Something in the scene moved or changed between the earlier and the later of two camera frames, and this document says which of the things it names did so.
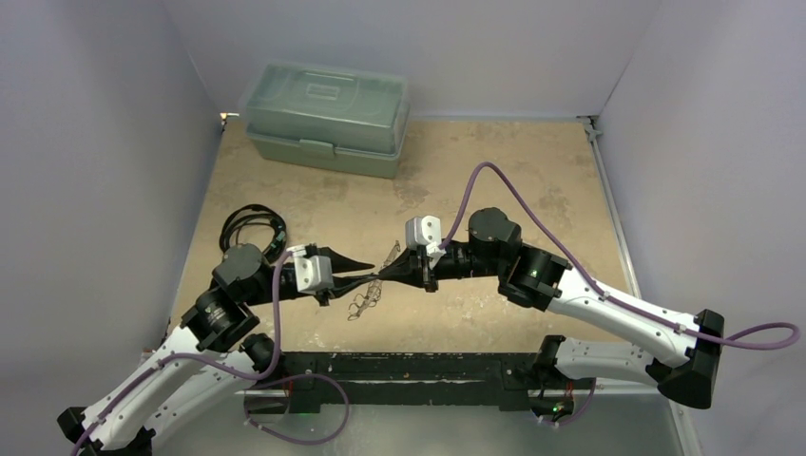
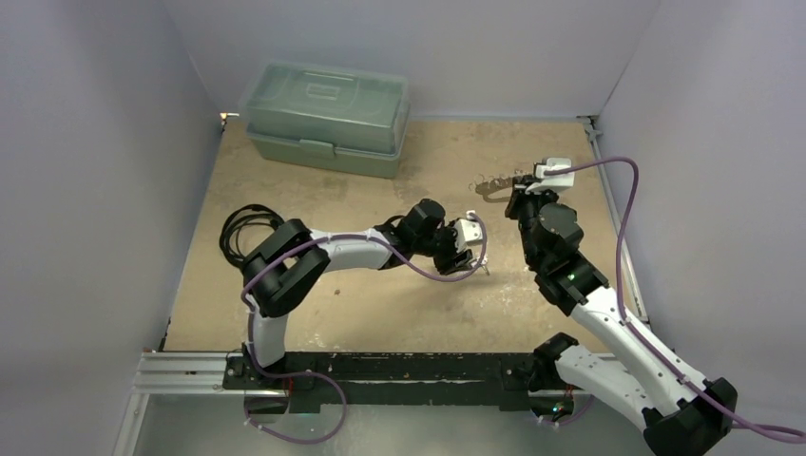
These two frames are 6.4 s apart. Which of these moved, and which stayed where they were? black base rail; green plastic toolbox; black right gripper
Moved: black right gripper
Stayed: black base rail; green plastic toolbox
